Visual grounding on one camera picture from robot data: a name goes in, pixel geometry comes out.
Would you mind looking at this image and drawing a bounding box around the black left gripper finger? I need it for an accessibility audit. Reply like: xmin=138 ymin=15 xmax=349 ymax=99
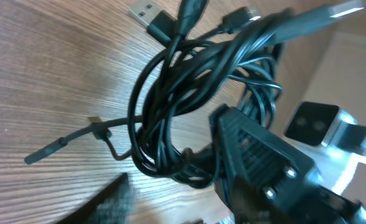
xmin=57 ymin=173 xmax=133 ymax=224

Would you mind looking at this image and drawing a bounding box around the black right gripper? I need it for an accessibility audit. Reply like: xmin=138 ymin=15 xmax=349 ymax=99
xmin=209 ymin=105 xmax=366 ymax=223

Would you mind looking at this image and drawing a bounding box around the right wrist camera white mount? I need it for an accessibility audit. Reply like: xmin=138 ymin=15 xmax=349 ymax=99
xmin=284 ymin=101 xmax=366 ymax=195

